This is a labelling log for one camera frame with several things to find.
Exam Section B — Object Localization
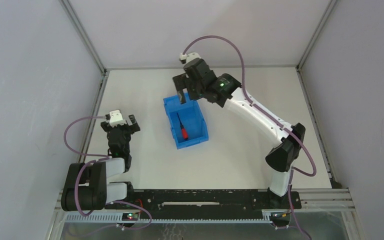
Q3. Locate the red handled screwdriver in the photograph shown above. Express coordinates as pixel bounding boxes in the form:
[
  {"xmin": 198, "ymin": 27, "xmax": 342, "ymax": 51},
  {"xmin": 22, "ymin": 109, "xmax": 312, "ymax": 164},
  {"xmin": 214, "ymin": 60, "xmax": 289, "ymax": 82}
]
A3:
[{"xmin": 176, "ymin": 113, "xmax": 189, "ymax": 141}]

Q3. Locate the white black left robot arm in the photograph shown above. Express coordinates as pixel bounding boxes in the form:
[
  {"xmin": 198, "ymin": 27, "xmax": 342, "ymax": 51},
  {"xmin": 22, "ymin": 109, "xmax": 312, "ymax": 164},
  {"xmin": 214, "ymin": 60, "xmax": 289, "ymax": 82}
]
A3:
[{"xmin": 61, "ymin": 111, "xmax": 141, "ymax": 217}]

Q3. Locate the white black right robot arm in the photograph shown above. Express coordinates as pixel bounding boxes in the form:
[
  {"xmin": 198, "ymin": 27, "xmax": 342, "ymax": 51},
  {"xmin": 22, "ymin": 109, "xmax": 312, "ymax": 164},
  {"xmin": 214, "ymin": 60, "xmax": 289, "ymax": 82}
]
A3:
[{"xmin": 172, "ymin": 53, "xmax": 306, "ymax": 197}]

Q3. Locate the blue plastic bin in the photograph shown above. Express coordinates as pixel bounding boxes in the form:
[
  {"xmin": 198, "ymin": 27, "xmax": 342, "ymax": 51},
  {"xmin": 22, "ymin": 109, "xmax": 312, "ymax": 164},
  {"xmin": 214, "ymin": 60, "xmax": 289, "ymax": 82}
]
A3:
[{"xmin": 163, "ymin": 93, "xmax": 209, "ymax": 150}]

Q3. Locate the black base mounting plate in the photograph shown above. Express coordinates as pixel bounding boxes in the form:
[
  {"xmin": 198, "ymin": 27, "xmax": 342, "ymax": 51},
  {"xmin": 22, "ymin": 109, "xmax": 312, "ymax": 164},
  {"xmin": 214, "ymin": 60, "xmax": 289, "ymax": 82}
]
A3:
[{"xmin": 105, "ymin": 188, "xmax": 302, "ymax": 221}]

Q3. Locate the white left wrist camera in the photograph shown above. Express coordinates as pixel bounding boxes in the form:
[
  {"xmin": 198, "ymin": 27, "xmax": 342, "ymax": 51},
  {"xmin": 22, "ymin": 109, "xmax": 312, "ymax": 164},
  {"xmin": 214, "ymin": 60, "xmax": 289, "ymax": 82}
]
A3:
[{"xmin": 108, "ymin": 109, "xmax": 127, "ymax": 127}]

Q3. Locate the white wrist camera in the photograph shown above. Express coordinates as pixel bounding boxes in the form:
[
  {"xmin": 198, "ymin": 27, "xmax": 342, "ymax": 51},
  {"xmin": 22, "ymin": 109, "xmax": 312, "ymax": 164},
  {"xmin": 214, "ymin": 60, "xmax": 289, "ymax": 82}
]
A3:
[
  {"xmin": 179, "ymin": 52, "xmax": 201, "ymax": 65},
  {"xmin": 108, "ymin": 109, "xmax": 127, "ymax": 127}
]

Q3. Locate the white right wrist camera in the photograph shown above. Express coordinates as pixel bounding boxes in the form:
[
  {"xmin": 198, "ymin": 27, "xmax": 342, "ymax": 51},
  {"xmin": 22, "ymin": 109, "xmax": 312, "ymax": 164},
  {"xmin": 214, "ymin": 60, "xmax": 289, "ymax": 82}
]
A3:
[{"xmin": 179, "ymin": 52, "xmax": 201, "ymax": 65}]

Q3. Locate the aluminium frame rail left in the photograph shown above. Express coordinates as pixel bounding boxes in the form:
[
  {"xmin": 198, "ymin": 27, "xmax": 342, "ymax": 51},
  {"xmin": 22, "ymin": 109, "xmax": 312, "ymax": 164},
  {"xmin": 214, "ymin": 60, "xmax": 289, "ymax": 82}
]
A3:
[{"xmin": 58, "ymin": 0, "xmax": 109, "ymax": 193}]

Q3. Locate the aluminium frame rail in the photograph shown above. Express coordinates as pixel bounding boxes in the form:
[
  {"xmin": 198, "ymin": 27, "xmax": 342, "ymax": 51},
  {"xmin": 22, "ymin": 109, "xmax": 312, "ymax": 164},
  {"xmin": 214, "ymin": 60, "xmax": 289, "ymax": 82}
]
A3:
[
  {"xmin": 296, "ymin": 0, "xmax": 344, "ymax": 190},
  {"xmin": 46, "ymin": 188, "xmax": 365, "ymax": 240},
  {"xmin": 58, "ymin": 0, "xmax": 109, "ymax": 193}
]

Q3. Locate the aluminium frame rail right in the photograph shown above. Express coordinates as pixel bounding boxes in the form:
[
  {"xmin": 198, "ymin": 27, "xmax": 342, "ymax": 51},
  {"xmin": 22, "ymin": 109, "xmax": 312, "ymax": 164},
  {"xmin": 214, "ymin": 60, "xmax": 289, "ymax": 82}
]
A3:
[{"xmin": 296, "ymin": 0, "xmax": 344, "ymax": 190}]

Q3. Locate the aluminium front frame rail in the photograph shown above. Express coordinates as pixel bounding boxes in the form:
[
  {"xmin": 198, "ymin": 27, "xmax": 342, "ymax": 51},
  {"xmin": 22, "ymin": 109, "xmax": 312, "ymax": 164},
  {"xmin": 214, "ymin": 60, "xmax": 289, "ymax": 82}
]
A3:
[{"xmin": 46, "ymin": 188, "xmax": 365, "ymax": 240}]

